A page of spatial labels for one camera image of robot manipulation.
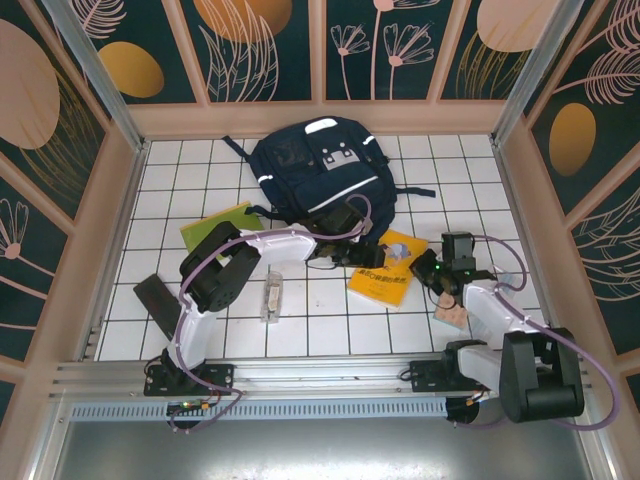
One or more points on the yellow paperback book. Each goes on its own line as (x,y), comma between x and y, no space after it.
(380,287)

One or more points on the navy blue school backpack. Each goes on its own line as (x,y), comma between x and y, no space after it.
(300,165)

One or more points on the green design book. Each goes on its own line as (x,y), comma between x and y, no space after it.
(215,225)

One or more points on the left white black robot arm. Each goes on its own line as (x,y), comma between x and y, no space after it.
(280,248)

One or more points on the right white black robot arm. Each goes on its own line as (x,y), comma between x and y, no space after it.
(542,380)

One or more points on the transparent plastic pencil case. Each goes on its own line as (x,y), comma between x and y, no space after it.
(272,300)

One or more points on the pink waffle sponge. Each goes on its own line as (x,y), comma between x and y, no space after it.
(450,317)

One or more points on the grey metal plate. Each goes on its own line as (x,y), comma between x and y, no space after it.
(320,450)

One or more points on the small green circuit board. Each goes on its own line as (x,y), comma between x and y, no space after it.
(187,405)

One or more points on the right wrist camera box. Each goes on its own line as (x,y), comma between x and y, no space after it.
(457,247)

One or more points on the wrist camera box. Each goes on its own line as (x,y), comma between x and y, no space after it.
(342,220)
(457,247)

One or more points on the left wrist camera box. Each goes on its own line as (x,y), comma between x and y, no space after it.
(342,220)

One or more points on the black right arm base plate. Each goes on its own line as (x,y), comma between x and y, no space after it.
(425,375)

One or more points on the aluminium side rail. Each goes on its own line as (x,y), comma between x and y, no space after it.
(114,255)
(531,250)

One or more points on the aluminium mounting rail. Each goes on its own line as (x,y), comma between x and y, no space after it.
(320,372)

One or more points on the wall panel pink leaf fronds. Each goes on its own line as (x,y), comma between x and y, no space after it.
(610,260)

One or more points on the wall panel pink flowers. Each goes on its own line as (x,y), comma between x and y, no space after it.
(360,80)

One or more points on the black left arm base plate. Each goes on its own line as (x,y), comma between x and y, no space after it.
(220,375)

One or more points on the wall panel tall orange oval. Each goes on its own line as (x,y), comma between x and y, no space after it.
(572,140)

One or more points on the aluminium corner post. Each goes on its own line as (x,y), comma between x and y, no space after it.
(97,75)
(530,75)

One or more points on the wall panel orange disc leaves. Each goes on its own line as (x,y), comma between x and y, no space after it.
(240,20)

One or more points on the wall panel pink feather leaf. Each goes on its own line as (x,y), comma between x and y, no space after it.
(615,30)

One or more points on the wall panel single pink flower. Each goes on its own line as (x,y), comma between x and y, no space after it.
(30,250)

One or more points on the wall panel pink curved lines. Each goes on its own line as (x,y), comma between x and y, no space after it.
(20,320)

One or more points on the wall panel large peach disc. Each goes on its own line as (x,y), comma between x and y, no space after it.
(25,85)

